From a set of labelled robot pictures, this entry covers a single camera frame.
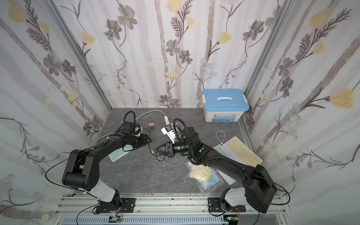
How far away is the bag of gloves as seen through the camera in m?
0.81

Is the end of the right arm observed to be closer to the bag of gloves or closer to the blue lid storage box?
the bag of gloves

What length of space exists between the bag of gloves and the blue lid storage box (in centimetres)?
41

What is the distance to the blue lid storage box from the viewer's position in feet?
3.32
